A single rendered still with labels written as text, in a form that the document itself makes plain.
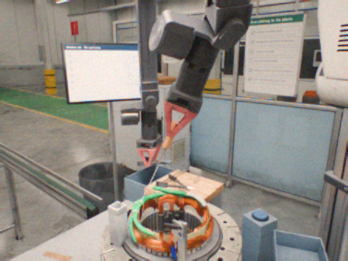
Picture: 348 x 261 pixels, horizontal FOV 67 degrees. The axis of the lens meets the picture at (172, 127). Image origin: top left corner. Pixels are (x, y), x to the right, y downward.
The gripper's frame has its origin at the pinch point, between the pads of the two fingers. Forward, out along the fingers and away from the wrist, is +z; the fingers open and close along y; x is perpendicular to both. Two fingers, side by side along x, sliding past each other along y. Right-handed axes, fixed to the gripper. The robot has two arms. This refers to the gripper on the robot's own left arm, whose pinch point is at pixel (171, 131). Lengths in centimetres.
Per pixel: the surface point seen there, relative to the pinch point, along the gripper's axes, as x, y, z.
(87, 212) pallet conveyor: -23, -56, 78
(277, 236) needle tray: 34.7, -4.8, 18.1
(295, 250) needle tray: 39.3, -2.9, 18.8
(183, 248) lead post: 9.0, 14.7, 14.2
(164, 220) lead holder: 4.1, 13.7, 10.8
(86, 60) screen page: -55, -94, 14
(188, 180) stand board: 12.9, -31.0, 26.6
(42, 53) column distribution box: -569, -1006, 261
